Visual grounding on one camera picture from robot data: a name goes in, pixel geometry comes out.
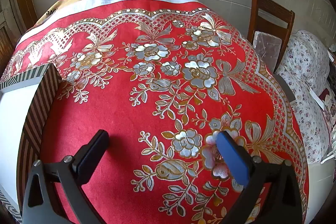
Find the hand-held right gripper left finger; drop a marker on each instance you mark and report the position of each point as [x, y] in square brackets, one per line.
[92, 153]

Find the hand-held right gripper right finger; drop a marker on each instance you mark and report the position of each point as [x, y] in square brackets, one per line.
[231, 155]

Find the white box with striped sides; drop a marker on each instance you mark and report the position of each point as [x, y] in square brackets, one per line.
[15, 113]

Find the red floral tablecloth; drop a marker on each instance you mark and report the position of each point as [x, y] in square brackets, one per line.
[105, 108]

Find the dark red printed cushion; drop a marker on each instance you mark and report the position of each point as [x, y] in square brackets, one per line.
[328, 106]

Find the plastic wrapped seat cushion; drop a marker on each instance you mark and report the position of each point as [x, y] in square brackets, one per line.
[267, 48]

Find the floral quilt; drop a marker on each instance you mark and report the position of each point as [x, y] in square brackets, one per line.
[304, 61]

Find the wooden chair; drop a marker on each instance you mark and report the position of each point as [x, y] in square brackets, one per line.
[262, 8]

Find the wooden door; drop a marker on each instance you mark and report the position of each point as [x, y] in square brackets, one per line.
[23, 3]

